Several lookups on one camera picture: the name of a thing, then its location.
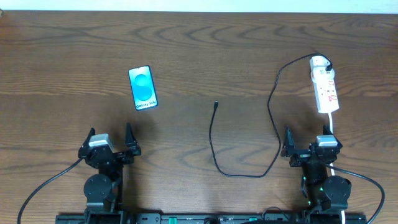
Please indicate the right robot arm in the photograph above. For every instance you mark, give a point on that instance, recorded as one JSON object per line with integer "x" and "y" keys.
{"x": 327, "y": 194}

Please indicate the white power strip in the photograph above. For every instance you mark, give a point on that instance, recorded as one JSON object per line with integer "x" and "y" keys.
{"x": 322, "y": 75}

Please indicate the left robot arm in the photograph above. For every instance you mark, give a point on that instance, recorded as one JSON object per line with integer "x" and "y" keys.
{"x": 104, "y": 190}

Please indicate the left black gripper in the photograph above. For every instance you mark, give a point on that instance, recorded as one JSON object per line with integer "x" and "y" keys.
{"x": 111, "y": 154}

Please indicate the blue Galaxy smartphone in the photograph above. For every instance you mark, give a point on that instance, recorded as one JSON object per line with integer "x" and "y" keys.
{"x": 143, "y": 88}

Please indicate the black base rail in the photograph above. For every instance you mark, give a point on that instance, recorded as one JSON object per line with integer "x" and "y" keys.
{"x": 156, "y": 218}

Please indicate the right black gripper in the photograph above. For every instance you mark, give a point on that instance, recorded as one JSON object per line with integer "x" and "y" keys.
{"x": 306, "y": 154}

